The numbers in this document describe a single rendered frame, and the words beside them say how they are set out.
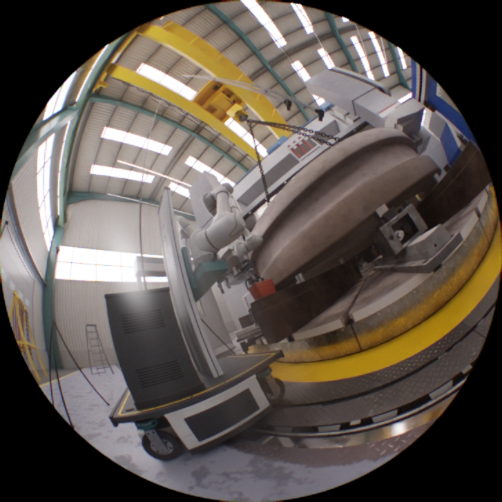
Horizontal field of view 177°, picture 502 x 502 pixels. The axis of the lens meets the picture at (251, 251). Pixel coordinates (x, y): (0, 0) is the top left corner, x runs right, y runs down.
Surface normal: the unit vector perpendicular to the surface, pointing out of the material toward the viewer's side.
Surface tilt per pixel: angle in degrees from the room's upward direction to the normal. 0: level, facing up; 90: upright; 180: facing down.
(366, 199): 90
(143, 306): 90
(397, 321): 90
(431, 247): 90
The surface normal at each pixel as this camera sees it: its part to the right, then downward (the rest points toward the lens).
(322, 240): -0.72, 0.02
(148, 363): 0.54, -0.54
